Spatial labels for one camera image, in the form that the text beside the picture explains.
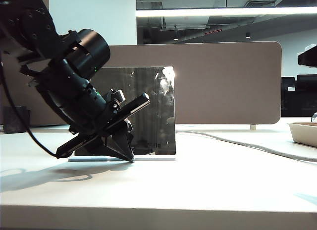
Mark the mirror with white base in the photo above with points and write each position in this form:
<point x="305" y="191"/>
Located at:
<point x="154" y="116"/>

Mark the long ceiling light strip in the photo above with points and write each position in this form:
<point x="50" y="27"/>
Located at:
<point x="223" y="12"/>

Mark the small clear object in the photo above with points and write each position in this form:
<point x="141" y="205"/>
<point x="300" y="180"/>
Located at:
<point x="314" y="117"/>

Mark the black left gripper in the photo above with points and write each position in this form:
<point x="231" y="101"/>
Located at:
<point x="99" y="123"/>

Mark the red led sign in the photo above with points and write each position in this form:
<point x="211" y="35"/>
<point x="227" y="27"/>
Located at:
<point x="213" y="32"/>

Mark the brown desk divider panel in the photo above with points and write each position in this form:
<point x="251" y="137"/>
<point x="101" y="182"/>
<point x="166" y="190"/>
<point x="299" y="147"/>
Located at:
<point x="227" y="86"/>

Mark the black pendant lamp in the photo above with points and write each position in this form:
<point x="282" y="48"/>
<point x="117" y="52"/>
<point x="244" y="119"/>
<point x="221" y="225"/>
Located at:
<point x="176" y="38"/>
<point x="248" y="36"/>

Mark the beige tray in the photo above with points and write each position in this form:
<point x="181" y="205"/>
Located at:
<point x="304" y="135"/>

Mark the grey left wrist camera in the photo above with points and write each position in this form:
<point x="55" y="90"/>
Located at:
<point x="117" y="95"/>

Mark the black cylindrical cup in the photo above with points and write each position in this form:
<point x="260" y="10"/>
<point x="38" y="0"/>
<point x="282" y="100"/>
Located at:
<point x="13" y="121"/>

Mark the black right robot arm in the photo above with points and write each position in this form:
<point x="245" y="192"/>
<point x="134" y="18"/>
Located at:
<point x="308" y="57"/>

